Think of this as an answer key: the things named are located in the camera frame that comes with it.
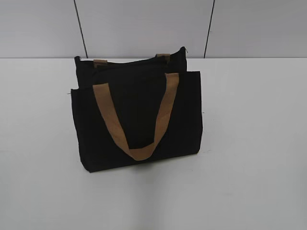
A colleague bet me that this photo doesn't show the black tote bag tan handles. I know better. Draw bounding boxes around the black tote bag tan handles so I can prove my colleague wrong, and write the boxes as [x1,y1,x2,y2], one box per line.
[71,47,203,173]

